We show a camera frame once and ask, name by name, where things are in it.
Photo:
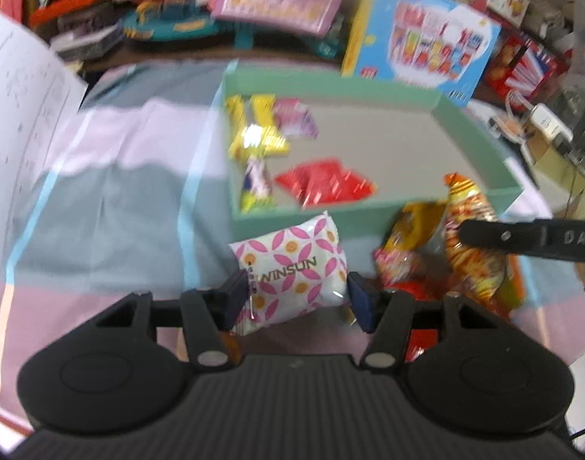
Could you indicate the green cardboard box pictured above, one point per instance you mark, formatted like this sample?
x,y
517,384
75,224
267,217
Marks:
x,y
383,134

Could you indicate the purple white snack packet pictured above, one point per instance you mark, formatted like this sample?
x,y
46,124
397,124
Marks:
x,y
256,184

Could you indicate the brown cardboard box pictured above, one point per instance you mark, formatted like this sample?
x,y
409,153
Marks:
x,y
544,151

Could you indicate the blue toy box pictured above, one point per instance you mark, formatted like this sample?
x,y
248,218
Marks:
x,y
426,38

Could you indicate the white paper sheet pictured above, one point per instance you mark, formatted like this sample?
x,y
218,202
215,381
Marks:
x,y
19,120

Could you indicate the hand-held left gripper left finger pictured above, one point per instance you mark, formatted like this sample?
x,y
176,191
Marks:
x,y
235,299

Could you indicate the red foil snack packet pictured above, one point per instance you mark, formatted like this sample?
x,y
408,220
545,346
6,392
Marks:
x,y
326,182

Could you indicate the white power strip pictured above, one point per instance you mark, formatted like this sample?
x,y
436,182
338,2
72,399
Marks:
x,y
551,122

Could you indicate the white pink patterned snack packet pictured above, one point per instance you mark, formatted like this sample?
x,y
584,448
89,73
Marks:
x,y
292,263

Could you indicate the teal toy playset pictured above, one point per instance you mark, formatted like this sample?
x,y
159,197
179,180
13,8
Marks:
x,y
172,19

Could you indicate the orange printed snack bag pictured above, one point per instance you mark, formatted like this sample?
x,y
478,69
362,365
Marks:
x,y
474,268

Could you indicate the striped pastel blanket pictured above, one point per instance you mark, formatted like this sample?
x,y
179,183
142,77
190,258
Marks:
x,y
110,201

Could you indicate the red biscuit tin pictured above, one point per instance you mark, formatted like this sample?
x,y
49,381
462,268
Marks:
x,y
522,64

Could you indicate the grey toy box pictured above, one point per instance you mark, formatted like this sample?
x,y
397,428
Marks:
x,y
84,40

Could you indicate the yellow snack bag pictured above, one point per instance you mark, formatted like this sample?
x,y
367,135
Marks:
x,y
414,227

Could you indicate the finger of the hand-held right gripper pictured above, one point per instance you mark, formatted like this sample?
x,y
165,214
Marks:
x,y
513,237

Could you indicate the red orange snack packet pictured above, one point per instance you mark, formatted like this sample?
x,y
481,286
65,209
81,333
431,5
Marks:
x,y
407,268

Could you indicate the yellow snack packet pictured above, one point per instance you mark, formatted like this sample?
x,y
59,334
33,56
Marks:
x,y
237,129
268,129

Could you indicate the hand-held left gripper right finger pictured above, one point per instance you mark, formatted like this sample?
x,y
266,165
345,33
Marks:
x,y
362,302

